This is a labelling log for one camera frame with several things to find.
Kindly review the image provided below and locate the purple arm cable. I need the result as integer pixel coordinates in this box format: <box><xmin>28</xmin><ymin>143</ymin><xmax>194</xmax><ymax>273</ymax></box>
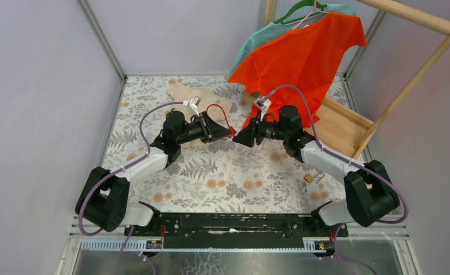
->
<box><xmin>77</xmin><ymin>101</ymin><xmax>190</xmax><ymax>238</ymax></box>
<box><xmin>263</xmin><ymin>84</ymin><xmax>410</xmax><ymax>225</ymax></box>

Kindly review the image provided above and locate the orange t-shirt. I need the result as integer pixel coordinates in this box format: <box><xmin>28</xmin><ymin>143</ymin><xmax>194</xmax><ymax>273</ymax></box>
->
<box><xmin>228</xmin><ymin>13</ymin><xmax>366</xmax><ymax>127</ymax></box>

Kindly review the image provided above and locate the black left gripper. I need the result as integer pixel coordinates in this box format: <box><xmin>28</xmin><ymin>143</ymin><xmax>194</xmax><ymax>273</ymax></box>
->
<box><xmin>176</xmin><ymin>111</ymin><xmax>232</xmax><ymax>146</ymax></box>

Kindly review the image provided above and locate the beige folded cloth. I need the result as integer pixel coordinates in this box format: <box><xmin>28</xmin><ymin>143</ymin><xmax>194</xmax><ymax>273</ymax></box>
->
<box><xmin>167</xmin><ymin>85</ymin><xmax>233</xmax><ymax>148</ymax></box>

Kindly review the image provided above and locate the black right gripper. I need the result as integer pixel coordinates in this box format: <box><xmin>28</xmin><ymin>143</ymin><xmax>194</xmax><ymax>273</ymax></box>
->
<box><xmin>232</xmin><ymin>111</ymin><xmax>288</xmax><ymax>148</ymax></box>

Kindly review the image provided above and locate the wooden clothes rack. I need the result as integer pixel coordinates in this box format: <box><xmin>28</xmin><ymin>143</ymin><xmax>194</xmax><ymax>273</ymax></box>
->
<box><xmin>241</xmin><ymin>0</ymin><xmax>450</xmax><ymax>157</ymax></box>

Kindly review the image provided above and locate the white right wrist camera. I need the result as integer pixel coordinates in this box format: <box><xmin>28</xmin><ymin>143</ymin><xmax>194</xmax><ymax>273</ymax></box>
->
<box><xmin>254</xmin><ymin>96</ymin><xmax>271</xmax><ymax>121</ymax></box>

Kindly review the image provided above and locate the red cable lock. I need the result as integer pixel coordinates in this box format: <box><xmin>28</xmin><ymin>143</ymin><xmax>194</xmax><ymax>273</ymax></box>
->
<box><xmin>205</xmin><ymin>103</ymin><xmax>237</xmax><ymax>138</ymax></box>

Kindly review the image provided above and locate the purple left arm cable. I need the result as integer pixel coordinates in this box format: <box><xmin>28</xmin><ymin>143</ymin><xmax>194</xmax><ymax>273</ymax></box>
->
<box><xmin>77</xmin><ymin>101</ymin><xmax>190</xmax><ymax>238</ymax></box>

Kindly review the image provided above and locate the white slotted cable duct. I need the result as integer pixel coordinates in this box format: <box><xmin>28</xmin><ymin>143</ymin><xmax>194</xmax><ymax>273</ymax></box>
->
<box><xmin>80</xmin><ymin>238</ymin><xmax>334</xmax><ymax>254</ymax></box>

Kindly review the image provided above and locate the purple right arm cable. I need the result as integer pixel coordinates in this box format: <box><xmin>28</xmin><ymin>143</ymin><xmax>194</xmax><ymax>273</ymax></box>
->
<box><xmin>263</xmin><ymin>84</ymin><xmax>410</xmax><ymax>225</ymax></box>

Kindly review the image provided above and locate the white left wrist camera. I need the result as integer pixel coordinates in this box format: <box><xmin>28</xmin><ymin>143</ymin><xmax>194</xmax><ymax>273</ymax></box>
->
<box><xmin>188</xmin><ymin>96</ymin><xmax>202</xmax><ymax>116</ymax></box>

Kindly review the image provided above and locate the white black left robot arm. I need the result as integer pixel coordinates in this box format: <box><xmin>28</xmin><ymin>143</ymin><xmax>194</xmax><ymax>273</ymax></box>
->
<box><xmin>75</xmin><ymin>111</ymin><xmax>235</xmax><ymax>236</ymax></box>

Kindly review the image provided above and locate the floral patterned table mat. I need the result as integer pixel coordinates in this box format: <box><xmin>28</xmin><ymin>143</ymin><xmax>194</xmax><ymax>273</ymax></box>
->
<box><xmin>103</xmin><ymin>76</ymin><xmax>345</xmax><ymax>213</ymax></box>

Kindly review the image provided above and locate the pink clothes hanger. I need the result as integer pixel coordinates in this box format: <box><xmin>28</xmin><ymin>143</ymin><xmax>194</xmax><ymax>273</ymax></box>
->
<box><xmin>292</xmin><ymin>0</ymin><xmax>328</xmax><ymax>30</ymax></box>

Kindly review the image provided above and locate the green clothes hanger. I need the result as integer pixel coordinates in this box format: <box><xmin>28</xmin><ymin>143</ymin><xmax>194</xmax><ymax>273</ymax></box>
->
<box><xmin>273</xmin><ymin>0</ymin><xmax>327</xmax><ymax>25</ymax></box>

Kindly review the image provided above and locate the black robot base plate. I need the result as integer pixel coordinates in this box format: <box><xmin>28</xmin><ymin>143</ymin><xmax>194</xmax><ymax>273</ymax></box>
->
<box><xmin>124</xmin><ymin>209</ymin><xmax>349</xmax><ymax>243</ymax></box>

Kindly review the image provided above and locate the teal t-shirt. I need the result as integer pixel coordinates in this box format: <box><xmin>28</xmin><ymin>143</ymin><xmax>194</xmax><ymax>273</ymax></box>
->
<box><xmin>225</xmin><ymin>3</ymin><xmax>357</xmax><ymax>80</ymax></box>

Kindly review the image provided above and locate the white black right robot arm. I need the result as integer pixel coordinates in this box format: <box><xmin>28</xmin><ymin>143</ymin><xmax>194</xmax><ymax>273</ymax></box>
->
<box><xmin>233</xmin><ymin>105</ymin><xmax>400</xmax><ymax>236</ymax></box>

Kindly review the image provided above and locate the brass padlock with keys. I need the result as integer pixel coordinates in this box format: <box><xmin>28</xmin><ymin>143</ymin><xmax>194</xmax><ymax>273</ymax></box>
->
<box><xmin>303</xmin><ymin>172</ymin><xmax>325</xmax><ymax>192</ymax></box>

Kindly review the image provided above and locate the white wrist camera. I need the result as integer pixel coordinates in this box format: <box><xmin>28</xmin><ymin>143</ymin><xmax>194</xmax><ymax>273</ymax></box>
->
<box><xmin>188</xmin><ymin>96</ymin><xmax>202</xmax><ymax>116</ymax></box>
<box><xmin>254</xmin><ymin>96</ymin><xmax>271</xmax><ymax>121</ymax></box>

